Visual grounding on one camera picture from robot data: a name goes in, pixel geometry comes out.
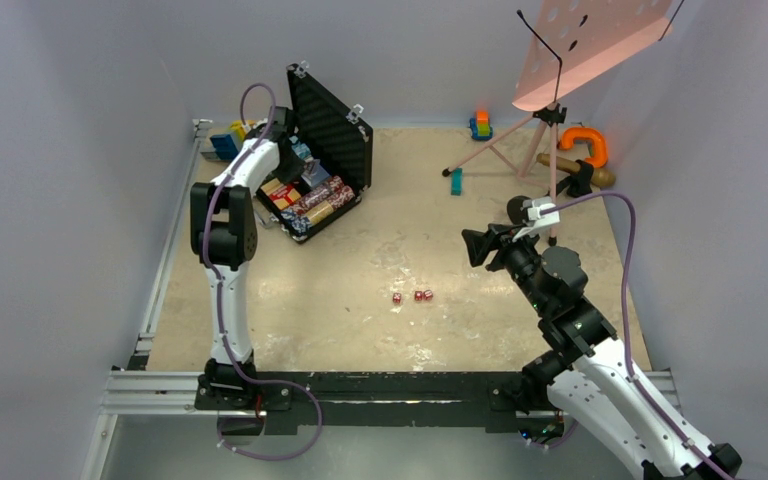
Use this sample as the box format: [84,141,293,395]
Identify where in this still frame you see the black round disc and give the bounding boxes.
[506,195,532,225]

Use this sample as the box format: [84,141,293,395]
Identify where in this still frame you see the teal block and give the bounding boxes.
[450,168,463,196]

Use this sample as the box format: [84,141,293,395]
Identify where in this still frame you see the red 100 chip stack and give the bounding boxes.
[326,185,355,211]

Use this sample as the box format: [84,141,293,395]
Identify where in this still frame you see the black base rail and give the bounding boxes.
[194,368,556,435]

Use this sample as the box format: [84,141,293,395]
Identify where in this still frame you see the black poker chip case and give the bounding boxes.
[256,62,373,244]

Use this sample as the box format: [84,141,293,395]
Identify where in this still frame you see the wooden rolling pin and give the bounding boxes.
[555,156,616,188]

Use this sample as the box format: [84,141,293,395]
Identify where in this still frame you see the yellow 50 chip stack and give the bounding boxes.
[303,200,334,226]

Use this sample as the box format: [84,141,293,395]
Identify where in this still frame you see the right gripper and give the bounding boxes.
[460,221,550,314]

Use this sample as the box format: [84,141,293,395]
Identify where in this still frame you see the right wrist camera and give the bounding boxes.
[513,197,560,241]

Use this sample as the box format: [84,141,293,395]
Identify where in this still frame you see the blue white chip stack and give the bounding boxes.
[281,211,313,238]

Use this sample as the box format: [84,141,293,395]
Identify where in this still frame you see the blue card deck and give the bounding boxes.
[302,158,330,189]

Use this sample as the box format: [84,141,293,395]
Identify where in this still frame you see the red Texas Hold'em card deck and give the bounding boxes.
[260,178,302,210]

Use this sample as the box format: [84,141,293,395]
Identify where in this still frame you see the orange C-clamp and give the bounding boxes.
[559,127,610,171]

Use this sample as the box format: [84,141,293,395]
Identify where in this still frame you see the purple chip stack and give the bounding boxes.
[281,176,344,217]

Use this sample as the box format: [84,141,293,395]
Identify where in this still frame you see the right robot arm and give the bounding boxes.
[461,224,742,479]

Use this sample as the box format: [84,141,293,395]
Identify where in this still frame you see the pink music stand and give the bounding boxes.
[442,0,687,248]

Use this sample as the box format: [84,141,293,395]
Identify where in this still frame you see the purple cable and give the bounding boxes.
[526,190,736,480]
[201,82,324,463]

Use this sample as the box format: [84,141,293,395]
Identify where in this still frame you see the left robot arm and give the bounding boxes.
[190,107,301,411]

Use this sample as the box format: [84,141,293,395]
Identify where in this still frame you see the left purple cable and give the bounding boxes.
[201,82,324,463]

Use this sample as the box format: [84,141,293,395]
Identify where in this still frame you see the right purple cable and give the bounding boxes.
[526,190,736,480]

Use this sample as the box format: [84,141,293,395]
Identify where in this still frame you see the blue yellow lego bricks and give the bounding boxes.
[209,120,255,162]

